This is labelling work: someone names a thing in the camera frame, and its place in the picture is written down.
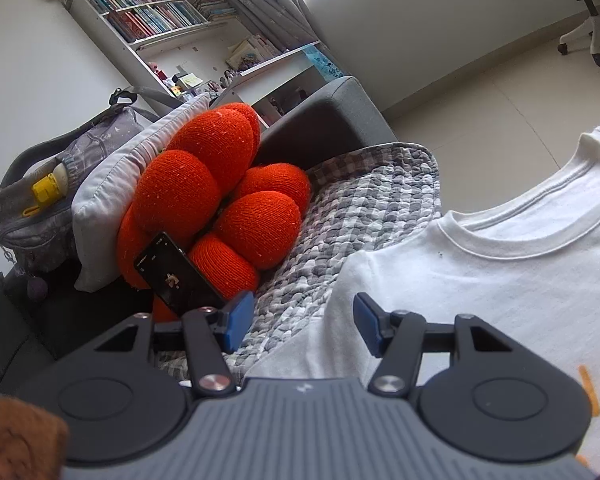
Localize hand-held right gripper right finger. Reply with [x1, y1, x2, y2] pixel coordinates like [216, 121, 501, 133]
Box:
[352, 292, 521, 396]

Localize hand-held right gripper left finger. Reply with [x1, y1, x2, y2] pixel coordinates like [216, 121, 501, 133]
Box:
[87, 290, 256, 394]

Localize white printed t-shirt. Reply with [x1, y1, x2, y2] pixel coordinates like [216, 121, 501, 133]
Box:
[245, 121, 600, 471]

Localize person's right forearm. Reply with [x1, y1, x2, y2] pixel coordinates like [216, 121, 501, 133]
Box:
[0, 395, 71, 480]

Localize black smartphone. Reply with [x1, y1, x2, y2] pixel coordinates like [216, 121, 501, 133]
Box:
[133, 231, 227, 313]

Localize grey checked quilt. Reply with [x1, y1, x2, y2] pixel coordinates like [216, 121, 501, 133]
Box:
[152, 142, 443, 376]

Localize orange pumpkin cushion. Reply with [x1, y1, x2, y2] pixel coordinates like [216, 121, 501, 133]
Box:
[116, 102, 312, 323]

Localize light grey pillow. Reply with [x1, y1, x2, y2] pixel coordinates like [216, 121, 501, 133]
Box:
[72, 92, 212, 292]

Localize dark grey sofa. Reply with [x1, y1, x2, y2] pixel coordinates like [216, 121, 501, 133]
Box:
[0, 76, 400, 396]

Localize yellow bottle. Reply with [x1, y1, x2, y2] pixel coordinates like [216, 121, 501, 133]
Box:
[22, 170, 66, 218]

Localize grey backpack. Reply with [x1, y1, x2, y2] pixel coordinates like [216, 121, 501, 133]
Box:
[0, 87, 181, 281]

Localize white bookshelf desk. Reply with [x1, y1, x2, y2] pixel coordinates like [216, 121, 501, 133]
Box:
[60, 0, 348, 128]

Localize blue printed sheet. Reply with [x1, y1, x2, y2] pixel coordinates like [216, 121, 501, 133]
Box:
[302, 44, 346, 81]

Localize rows of books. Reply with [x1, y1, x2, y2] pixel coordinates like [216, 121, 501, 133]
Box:
[82, 0, 236, 43]

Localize grey office chair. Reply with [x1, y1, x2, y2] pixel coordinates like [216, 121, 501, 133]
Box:
[512, 0, 600, 68]

